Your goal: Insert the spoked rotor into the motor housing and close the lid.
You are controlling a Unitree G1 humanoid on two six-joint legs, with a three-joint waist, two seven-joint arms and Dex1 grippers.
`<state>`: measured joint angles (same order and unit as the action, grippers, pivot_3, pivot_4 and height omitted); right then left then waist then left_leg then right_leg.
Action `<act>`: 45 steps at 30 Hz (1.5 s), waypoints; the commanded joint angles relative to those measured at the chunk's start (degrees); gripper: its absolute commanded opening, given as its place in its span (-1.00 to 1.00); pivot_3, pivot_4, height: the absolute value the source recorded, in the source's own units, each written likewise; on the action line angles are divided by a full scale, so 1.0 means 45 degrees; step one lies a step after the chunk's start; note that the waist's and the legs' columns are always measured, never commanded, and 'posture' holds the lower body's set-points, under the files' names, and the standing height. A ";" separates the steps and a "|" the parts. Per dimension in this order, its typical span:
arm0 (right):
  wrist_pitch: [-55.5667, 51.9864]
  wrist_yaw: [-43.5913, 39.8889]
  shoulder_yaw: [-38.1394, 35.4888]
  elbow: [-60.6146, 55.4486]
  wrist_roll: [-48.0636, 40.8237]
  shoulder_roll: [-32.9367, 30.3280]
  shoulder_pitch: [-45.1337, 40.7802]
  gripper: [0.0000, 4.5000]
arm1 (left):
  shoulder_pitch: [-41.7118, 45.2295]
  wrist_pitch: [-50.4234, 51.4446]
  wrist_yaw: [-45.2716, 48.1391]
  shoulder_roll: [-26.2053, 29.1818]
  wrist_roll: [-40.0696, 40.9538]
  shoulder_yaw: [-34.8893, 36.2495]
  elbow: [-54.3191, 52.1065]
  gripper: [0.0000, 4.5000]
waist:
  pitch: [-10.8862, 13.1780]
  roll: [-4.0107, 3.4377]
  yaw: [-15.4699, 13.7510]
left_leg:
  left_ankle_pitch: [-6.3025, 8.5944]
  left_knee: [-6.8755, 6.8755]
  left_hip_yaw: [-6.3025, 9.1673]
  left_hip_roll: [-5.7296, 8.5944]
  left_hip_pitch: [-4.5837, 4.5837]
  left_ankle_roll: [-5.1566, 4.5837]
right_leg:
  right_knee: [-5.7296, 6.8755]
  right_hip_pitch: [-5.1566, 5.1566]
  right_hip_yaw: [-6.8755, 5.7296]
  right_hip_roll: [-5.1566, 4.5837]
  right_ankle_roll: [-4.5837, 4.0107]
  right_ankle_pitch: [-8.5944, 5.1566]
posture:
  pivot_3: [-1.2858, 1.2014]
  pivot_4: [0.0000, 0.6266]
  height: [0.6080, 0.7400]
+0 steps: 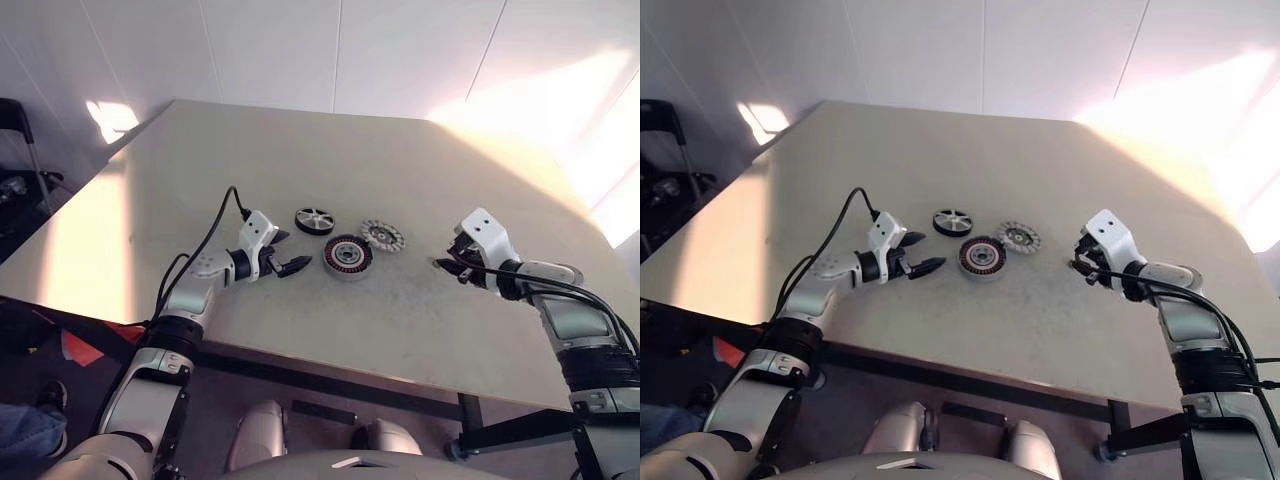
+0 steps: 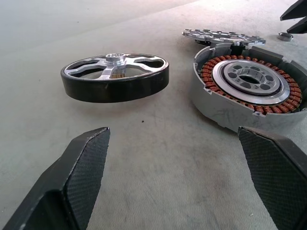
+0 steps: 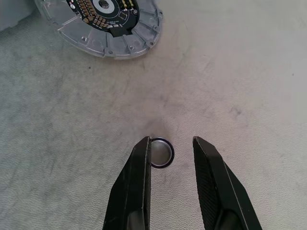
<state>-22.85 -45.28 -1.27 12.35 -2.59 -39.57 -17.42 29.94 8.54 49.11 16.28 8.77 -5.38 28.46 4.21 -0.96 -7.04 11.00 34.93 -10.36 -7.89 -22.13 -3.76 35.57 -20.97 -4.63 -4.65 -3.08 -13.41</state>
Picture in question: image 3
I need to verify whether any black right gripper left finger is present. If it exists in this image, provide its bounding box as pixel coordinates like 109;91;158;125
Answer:
103;136;153;230

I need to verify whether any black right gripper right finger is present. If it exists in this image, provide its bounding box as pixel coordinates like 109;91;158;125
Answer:
192;136;263;230

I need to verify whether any small silver cap purple ring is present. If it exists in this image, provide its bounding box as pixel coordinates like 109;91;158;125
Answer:
150;137;174;168

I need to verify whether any silver motor lid with circuit board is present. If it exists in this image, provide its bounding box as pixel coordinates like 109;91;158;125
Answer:
33;0;165;60

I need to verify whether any beige table mat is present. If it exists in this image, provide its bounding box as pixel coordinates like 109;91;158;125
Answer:
0;0;307;230

